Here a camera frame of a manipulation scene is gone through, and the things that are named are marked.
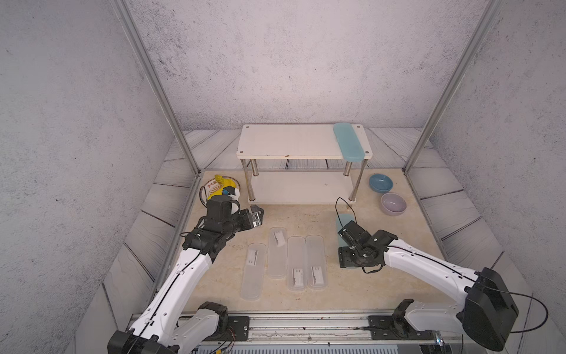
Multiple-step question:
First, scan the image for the right aluminium frame post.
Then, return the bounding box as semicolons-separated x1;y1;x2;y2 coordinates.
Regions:
402;0;503;176

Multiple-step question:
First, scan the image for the purple ceramic bowl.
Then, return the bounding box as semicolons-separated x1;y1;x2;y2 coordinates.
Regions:
380;193;407;216

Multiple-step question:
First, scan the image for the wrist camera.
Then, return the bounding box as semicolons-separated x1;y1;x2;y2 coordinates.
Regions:
338;221;371;251
206;186;241;221

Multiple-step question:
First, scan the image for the blue ceramic bowl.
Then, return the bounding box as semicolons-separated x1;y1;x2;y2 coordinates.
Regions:
368;173;394;194

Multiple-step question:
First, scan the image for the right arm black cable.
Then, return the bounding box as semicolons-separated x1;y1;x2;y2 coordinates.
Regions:
335;196;549;335

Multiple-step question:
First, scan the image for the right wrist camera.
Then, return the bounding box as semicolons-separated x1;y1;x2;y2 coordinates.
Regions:
338;221;371;251

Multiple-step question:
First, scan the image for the white two-tier shelf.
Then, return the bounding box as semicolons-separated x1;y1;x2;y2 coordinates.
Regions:
237;124;373;205

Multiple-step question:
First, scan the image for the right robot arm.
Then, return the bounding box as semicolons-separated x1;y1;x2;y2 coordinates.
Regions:
338;221;519;352

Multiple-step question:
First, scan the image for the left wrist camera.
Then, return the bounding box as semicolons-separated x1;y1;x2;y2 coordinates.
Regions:
206;186;241;221

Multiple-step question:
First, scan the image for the teal pencil case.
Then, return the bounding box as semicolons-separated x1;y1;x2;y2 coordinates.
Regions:
333;122;365;162
335;213;357;269

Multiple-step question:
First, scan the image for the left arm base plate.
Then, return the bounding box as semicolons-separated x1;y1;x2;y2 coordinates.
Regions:
203;316;250;342

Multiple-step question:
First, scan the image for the aluminium mounting rail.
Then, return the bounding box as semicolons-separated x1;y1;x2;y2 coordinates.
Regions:
178;312;488;353

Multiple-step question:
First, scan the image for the clear pencil case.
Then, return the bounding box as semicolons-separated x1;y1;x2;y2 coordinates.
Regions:
240;243;267;301
306;235;328;289
287;236;306;291
267;227;287;280

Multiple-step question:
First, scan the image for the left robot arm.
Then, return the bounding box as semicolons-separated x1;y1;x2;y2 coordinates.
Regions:
107;201;265;353

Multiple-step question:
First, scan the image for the aluminium frame post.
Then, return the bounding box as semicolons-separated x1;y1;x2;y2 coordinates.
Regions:
111;0;200;174
402;0;503;176

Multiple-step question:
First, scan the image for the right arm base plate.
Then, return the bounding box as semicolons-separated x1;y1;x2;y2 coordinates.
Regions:
365;316;436;342

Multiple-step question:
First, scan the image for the yellow banana bunch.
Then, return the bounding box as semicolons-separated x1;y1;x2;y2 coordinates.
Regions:
207;175;240;199

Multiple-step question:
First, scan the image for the left aluminium frame post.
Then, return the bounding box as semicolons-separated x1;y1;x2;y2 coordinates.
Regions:
111;0;200;174

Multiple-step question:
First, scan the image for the patterned round plate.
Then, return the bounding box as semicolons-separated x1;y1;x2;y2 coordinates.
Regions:
199;176;240;208

